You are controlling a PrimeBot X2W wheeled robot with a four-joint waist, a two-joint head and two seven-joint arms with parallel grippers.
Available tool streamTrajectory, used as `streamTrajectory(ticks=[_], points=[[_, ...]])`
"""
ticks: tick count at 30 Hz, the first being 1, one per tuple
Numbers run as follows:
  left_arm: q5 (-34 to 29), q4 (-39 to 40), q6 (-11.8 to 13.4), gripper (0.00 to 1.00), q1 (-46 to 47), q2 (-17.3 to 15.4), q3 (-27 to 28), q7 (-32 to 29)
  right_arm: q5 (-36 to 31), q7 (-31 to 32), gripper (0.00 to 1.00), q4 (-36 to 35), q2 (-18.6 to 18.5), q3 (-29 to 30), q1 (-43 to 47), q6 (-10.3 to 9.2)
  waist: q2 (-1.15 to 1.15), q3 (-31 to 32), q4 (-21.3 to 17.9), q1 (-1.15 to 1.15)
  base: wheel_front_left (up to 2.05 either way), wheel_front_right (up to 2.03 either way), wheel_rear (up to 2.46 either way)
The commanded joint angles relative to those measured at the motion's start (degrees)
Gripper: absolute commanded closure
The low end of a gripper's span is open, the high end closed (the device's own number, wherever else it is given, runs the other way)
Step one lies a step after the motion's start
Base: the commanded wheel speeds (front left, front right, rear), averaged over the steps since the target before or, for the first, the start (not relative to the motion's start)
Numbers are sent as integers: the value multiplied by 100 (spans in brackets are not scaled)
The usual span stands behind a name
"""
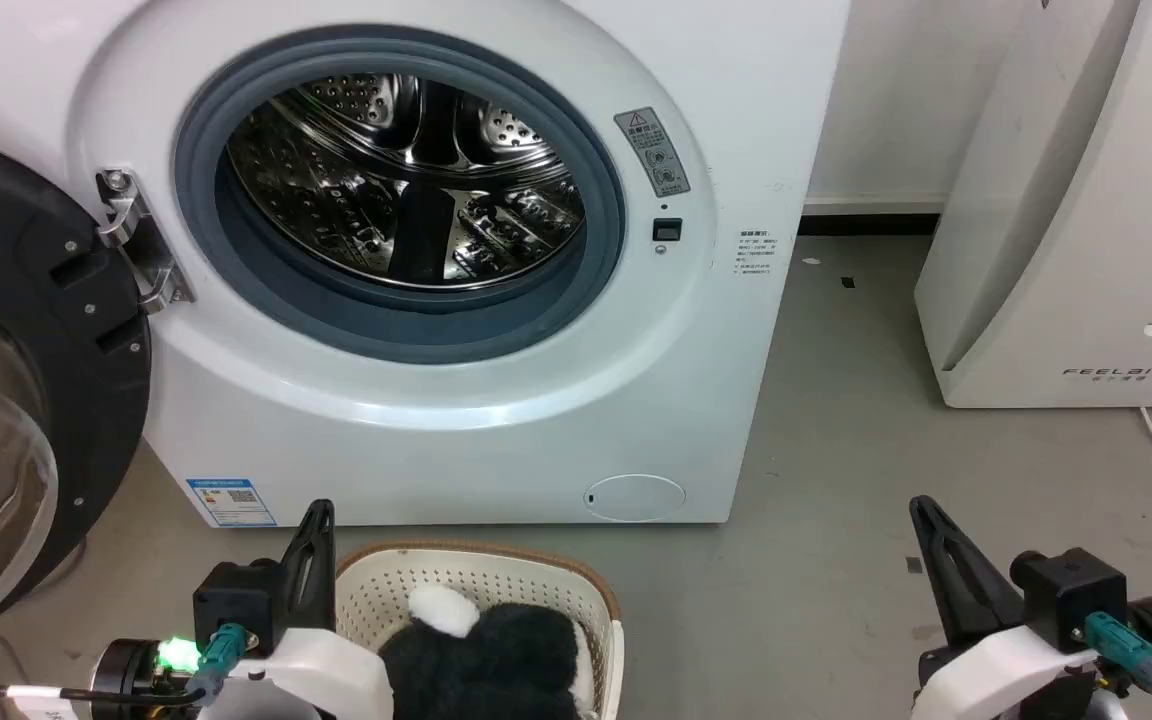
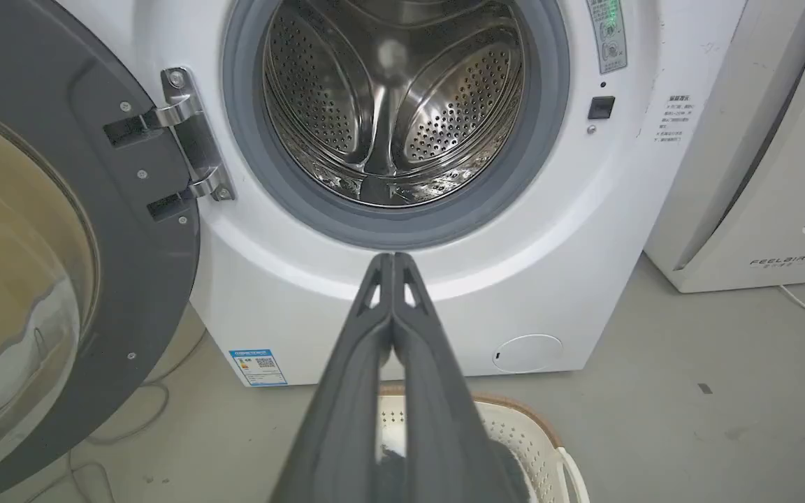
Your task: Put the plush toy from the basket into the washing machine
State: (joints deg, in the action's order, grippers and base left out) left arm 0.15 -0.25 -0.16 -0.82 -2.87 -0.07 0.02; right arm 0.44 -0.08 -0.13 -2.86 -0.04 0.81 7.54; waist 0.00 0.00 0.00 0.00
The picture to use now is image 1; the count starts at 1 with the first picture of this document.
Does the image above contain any white front-load washing machine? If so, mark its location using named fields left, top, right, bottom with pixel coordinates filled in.
left=0, top=0, right=852, bottom=529

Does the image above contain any grey rubber door gasket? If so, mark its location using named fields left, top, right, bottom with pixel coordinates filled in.
left=173, top=37, right=628, bottom=365

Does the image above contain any teal right camera connector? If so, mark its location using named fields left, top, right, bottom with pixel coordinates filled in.
left=1084, top=612, right=1152, bottom=693

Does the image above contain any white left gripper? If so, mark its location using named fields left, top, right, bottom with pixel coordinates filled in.
left=198, top=499, right=394, bottom=720

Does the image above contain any white Feelbird appliance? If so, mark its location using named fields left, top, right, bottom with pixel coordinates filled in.
left=913, top=0, right=1152, bottom=410

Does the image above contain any small printed text label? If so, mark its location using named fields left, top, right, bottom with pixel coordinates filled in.
left=735, top=229, right=780, bottom=280

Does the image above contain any stainless steel washing machine drum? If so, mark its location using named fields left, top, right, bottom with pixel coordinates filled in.
left=225, top=72, right=588, bottom=294

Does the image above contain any white perforated laundry basket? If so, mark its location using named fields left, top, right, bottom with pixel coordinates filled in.
left=333, top=541, right=626, bottom=720

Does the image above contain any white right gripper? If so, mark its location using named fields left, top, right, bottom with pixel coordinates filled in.
left=908, top=494, right=1103, bottom=720

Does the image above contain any metal washing machine door hinge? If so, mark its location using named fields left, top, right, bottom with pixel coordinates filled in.
left=96, top=168, right=196, bottom=314

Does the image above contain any black washer door with glass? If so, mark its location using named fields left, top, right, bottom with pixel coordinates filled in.
left=0, top=128, right=153, bottom=653

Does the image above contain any blue energy label sticker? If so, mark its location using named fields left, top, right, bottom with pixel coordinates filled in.
left=185, top=478, right=278, bottom=529

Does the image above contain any teal left camera connector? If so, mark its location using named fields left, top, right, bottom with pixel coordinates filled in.
left=204, top=622, right=249, bottom=693

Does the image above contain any grey warning sticker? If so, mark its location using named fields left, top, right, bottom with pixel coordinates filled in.
left=614, top=107, right=692, bottom=199

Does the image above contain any teal camera connector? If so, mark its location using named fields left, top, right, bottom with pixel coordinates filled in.
left=1084, top=612, right=1152, bottom=693
left=204, top=622, right=249, bottom=693

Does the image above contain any round white filter cover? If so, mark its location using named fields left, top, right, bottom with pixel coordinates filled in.
left=583, top=474, right=688, bottom=524

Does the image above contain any black and white plush toy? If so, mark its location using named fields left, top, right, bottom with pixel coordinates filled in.
left=378, top=584, right=598, bottom=720

